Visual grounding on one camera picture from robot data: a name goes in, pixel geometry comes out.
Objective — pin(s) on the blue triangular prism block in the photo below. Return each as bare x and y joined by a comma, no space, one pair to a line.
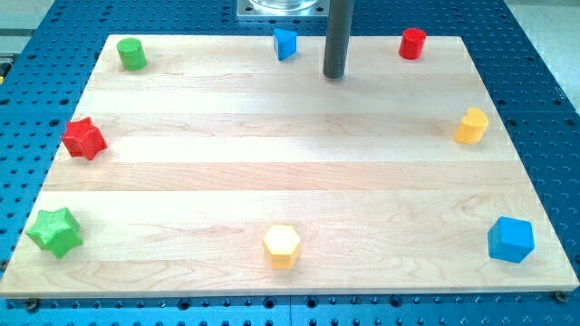
285,43

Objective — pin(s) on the red star block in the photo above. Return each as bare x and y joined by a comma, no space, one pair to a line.
82,138

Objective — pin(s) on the yellow hexagon block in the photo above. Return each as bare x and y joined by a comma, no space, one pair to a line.
281,245

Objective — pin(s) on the green star block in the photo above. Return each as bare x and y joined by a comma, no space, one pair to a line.
57,231

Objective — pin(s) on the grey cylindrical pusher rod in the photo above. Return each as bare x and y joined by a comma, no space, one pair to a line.
339,25

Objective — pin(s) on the yellow heart block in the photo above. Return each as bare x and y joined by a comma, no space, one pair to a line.
472,127

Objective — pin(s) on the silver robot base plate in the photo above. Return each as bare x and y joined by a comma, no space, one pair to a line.
258,9

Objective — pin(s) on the blue cube block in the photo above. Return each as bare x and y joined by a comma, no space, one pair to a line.
511,240

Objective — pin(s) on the light wooden board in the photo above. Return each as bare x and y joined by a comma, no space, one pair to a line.
215,140

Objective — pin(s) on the red cylinder block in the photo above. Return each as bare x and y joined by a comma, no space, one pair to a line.
412,42

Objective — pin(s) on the green cylinder block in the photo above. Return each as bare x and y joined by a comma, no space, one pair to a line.
131,54

